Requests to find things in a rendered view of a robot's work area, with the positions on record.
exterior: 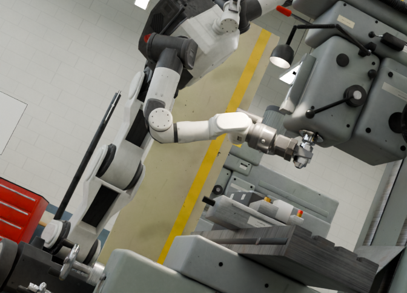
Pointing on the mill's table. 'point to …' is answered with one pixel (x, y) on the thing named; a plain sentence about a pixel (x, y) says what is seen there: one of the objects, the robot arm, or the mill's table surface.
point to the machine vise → (242, 215)
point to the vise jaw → (271, 210)
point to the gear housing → (355, 31)
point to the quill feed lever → (356, 99)
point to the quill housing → (332, 91)
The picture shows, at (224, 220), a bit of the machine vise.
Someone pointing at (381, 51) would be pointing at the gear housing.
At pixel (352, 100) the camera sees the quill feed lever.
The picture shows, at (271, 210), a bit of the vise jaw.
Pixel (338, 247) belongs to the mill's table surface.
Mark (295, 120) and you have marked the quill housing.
